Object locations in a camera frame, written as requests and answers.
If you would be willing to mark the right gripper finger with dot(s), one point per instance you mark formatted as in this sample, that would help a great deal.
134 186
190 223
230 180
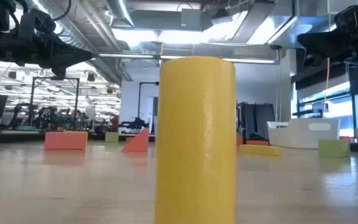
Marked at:
319 43

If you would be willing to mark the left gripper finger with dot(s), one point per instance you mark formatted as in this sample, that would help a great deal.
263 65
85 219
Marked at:
70 55

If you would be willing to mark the long red block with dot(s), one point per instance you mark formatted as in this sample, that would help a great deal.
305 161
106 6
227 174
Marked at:
64 141

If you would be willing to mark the green cube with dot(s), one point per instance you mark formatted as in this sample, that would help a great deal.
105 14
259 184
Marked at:
112 137

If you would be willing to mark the long green block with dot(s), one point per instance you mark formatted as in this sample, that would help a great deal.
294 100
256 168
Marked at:
334 148

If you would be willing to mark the red triangular block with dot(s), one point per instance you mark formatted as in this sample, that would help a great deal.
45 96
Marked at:
140 144

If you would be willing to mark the yellow rectangular block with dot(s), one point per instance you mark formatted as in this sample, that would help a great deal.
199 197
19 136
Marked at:
259 150

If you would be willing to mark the yellow cylinder block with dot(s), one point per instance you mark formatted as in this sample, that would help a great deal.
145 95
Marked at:
194 140

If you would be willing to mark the black background robot arm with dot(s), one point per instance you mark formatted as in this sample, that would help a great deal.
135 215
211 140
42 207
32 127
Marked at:
134 124

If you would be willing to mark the long ceiling light bar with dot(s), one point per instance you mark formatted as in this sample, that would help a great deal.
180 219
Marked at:
129 56

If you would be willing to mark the white plastic bin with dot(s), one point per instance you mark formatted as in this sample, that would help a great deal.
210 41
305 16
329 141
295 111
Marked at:
300 137

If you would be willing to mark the black folding panels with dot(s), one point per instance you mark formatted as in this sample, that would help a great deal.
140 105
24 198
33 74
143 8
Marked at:
259 119

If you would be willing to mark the small red object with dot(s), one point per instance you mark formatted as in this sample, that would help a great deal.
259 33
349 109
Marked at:
345 139

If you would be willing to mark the silver ventilation duct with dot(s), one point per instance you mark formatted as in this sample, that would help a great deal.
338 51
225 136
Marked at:
73 34

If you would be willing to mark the black gantry frame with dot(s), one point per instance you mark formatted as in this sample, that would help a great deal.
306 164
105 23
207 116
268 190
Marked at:
139 99
71 78

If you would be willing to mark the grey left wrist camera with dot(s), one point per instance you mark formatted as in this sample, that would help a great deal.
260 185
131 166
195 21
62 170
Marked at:
26 25

